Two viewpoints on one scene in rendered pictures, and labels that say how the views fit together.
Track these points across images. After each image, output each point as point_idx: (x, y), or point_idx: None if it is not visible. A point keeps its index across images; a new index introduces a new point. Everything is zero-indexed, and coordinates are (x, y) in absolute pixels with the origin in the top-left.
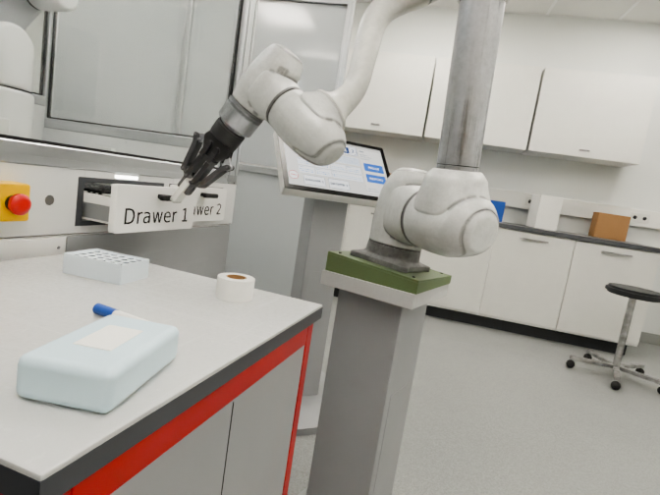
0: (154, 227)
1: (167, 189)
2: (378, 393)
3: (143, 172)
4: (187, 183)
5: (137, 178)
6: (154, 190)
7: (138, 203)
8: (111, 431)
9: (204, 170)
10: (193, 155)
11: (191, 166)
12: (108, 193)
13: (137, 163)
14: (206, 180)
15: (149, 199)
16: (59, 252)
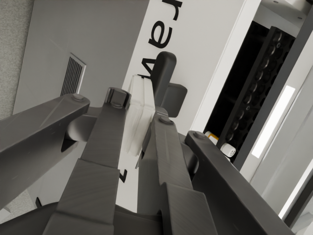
0: (136, 59)
1: (184, 134)
2: None
3: (260, 178)
4: (134, 99)
5: (255, 155)
6: (202, 80)
7: (197, 8)
8: None
9: (90, 139)
10: (211, 203)
11: (174, 143)
12: (261, 46)
13: (289, 171)
14: (47, 111)
15: (189, 53)
16: None
